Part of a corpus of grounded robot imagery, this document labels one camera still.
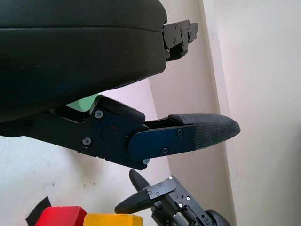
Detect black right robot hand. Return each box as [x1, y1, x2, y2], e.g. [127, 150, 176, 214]
[114, 169, 233, 226]

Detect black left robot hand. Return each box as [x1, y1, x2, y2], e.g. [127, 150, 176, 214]
[0, 0, 242, 171]

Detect green wooden block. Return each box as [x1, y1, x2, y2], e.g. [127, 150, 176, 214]
[65, 93, 99, 113]

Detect yellow wooden block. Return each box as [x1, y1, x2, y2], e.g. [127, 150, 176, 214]
[83, 213, 143, 226]

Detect red wooden block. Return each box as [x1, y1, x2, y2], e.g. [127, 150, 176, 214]
[35, 206, 88, 226]

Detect black tape strip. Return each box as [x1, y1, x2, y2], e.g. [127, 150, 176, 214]
[25, 196, 51, 226]

